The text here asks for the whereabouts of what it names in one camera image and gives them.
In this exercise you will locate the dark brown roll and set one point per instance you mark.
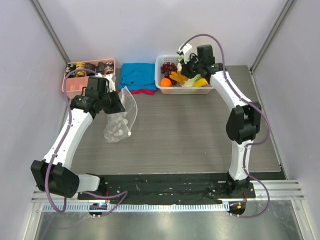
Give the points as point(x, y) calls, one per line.
point(91, 67)

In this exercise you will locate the red grape bunch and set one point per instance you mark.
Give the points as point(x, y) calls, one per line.
point(168, 67)

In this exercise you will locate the pink floral roll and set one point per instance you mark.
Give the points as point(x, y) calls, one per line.
point(109, 67)

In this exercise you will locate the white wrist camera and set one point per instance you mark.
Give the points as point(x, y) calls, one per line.
point(110, 82)
point(185, 51)

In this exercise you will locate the orange fruit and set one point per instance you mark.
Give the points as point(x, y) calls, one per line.
point(166, 82)

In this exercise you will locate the white plastic basket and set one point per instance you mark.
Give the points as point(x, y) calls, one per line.
point(175, 90)

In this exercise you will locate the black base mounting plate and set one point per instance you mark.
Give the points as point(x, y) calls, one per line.
point(173, 189)

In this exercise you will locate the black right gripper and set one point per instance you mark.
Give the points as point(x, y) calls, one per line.
point(186, 70)

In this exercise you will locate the pink divided storage box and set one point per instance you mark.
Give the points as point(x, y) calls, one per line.
point(75, 85)

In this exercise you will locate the black roll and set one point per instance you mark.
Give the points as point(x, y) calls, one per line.
point(100, 68)

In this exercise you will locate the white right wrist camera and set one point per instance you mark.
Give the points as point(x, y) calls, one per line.
point(185, 51)

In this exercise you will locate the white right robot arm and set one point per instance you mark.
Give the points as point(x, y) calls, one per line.
point(244, 120)

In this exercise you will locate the blue folded cloth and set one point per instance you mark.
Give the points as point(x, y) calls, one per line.
point(137, 76)

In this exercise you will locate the magenta folded cloth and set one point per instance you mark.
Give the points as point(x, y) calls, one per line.
point(143, 91)

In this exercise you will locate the clear zip top bag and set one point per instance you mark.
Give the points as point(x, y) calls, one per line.
point(119, 125)

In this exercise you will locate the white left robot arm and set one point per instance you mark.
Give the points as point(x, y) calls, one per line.
point(53, 173)

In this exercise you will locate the yellow striped roll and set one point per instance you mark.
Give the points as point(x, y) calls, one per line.
point(80, 66)

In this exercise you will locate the dark floral sushi roll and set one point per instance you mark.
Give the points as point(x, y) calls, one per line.
point(69, 68)

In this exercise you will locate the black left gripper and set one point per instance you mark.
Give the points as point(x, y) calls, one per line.
point(118, 107)

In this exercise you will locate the white slotted cable duct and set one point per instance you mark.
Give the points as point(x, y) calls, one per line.
point(95, 207)

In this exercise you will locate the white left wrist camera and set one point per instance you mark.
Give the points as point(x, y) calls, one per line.
point(110, 82)

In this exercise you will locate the orange ginger root toy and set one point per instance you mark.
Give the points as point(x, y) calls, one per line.
point(178, 77)

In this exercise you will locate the yellow banana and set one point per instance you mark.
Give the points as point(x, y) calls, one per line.
point(202, 82)

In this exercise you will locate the green lettuce leaf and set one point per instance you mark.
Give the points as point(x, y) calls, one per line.
point(196, 78)

